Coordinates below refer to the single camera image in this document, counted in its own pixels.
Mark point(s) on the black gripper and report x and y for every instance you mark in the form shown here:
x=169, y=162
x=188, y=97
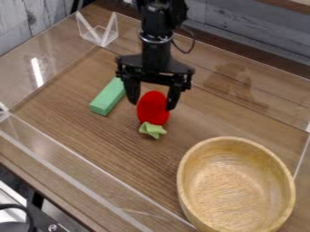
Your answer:
x=154, y=66

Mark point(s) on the red plush strawberry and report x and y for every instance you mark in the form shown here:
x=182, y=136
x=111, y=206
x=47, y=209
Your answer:
x=153, y=114

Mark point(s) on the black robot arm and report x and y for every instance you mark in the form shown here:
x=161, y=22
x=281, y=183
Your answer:
x=162, y=16

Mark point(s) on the green rectangular block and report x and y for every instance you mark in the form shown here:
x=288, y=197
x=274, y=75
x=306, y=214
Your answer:
x=109, y=97

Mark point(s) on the light wooden bowl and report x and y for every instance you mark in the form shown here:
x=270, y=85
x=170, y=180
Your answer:
x=234, y=186

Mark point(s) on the black device with knob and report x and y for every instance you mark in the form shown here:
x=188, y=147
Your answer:
x=47, y=224

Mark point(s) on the clear acrylic enclosure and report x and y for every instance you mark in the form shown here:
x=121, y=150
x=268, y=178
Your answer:
x=109, y=175

